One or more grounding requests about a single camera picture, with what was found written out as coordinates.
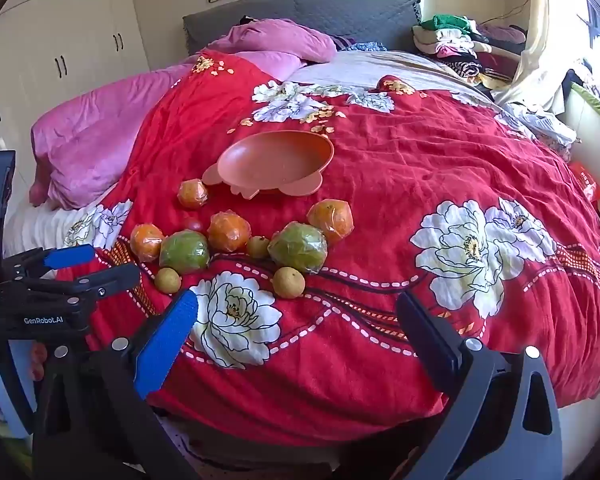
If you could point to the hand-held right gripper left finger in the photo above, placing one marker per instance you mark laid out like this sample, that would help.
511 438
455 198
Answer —
167 340

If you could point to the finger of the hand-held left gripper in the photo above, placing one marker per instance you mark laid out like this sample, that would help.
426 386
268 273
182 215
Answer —
115 280
70 256

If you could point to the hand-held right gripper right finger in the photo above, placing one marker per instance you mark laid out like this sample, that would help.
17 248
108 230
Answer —
430 335

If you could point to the brown longan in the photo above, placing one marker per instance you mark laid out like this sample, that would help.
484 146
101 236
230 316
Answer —
288 282
167 280
257 246

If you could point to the green orange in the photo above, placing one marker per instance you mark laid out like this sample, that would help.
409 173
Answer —
297 248
184 251

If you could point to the small red tomato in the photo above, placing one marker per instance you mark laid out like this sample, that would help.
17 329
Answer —
194 223

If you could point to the pink plastic plate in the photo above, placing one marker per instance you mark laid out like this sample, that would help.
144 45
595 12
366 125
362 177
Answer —
275 160

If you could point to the green cloth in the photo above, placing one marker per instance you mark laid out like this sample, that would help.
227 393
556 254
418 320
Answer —
0 427

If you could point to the pink quilt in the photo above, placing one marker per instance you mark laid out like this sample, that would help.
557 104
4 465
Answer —
95 130

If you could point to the red floral quilt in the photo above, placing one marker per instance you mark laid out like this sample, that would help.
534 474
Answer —
405 185

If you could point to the red bag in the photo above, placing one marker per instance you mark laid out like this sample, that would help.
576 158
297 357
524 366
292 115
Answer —
587 182

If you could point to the cream wardrobe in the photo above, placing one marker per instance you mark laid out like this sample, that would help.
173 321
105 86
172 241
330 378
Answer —
80 25

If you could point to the white crumpled cloth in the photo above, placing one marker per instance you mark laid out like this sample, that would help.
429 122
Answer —
540 122

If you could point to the beige bedsheet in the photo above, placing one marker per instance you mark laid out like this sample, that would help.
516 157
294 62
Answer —
380 65

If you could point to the pile of folded clothes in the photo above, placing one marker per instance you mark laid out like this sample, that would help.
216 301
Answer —
455 45

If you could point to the dark striped pillow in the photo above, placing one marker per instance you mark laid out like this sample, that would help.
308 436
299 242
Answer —
352 42

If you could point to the cream curtain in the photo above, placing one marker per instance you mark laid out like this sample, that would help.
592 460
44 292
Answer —
540 35

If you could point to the grey padded headboard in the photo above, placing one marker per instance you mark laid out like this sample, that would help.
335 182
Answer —
340 15

